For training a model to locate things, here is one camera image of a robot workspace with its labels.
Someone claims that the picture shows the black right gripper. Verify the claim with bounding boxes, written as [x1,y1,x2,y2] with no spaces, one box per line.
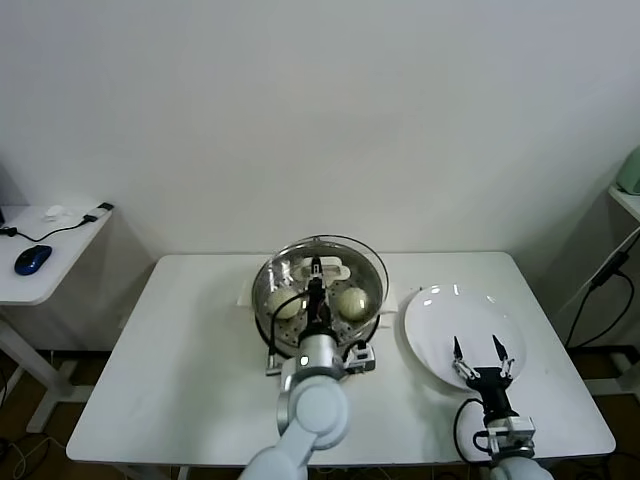
[451,333,516,419]

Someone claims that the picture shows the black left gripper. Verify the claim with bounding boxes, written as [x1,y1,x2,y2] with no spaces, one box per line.
[303,255,335,335]

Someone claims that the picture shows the round glass pot lid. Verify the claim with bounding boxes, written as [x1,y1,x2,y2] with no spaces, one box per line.
[259,233,390,326]

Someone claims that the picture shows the white steamed baozi bun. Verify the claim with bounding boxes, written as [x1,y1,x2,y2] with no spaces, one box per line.
[267,289,304,321]
[333,287,371,322]

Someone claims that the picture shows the stainless steel steamer basket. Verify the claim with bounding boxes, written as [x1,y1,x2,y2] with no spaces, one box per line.
[235,242,400,359]

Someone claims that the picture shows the large white plate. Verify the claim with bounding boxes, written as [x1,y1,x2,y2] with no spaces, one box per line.
[399,284,529,394]

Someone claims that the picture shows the white slanted rod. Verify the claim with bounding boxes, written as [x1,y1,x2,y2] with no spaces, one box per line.
[559,232,640,311]

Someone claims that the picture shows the small white side table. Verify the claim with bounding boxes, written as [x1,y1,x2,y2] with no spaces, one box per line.
[607,183,640,221]

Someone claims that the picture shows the black grey usb adapter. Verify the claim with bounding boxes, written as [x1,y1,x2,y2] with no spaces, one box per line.
[82,202,115,224]

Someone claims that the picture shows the pale green appliance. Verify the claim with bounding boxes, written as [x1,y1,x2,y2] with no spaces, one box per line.
[613,149,640,196]

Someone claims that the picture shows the blue computer mouse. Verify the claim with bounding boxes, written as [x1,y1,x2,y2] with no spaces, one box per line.
[13,244,53,276]

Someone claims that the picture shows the white side desk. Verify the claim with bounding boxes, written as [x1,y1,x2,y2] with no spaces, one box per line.
[0,203,115,434]

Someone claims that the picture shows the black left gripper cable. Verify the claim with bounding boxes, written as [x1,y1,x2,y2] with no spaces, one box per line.
[264,294,307,377]

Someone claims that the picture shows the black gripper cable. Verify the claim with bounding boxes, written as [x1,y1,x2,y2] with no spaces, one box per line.
[264,294,307,377]
[453,397,494,464]

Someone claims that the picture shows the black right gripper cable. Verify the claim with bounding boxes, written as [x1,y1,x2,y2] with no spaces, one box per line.
[453,397,494,464]

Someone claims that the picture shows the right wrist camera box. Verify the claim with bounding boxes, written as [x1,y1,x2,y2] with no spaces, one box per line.
[482,417,536,454]

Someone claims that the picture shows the black power adapter cable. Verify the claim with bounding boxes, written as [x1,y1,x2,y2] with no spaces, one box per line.
[564,249,634,349]

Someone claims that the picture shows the black desk cable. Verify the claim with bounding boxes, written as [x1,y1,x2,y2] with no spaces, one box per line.
[0,214,96,242]

